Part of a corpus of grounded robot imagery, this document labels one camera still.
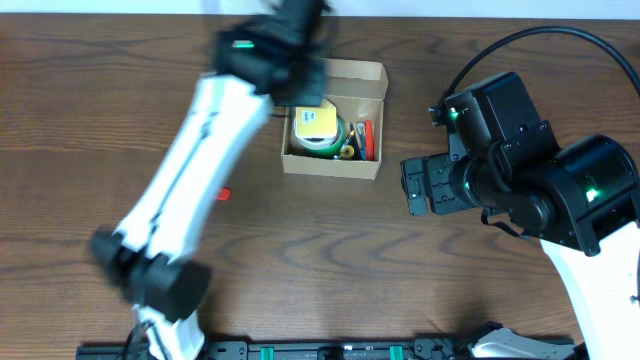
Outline yellow sticky note pad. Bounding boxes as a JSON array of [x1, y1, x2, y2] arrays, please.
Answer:
[[294, 100, 338, 139]]

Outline yellow black correction tape dispenser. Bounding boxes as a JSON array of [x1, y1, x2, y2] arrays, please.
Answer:
[[339, 130, 356, 160]]

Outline green tape roll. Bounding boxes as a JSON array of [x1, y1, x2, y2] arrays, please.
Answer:
[[302, 126, 345, 158]]

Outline white tape roll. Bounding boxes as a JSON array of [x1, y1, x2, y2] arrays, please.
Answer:
[[293, 118, 344, 150]]

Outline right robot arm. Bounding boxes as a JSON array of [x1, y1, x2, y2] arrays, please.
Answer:
[[401, 122, 639, 359]]

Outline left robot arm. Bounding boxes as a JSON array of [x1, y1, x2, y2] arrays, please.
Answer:
[[91, 14, 324, 359]]

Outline open cardboard box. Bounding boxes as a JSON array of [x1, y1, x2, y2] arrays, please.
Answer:
[[281, 59, 388, 180]]

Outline red utility knife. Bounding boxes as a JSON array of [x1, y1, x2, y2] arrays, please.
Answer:
[[216, 188, 231, 201]]

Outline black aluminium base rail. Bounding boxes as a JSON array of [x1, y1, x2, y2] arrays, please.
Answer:
[[75, 322, 586, 360]]

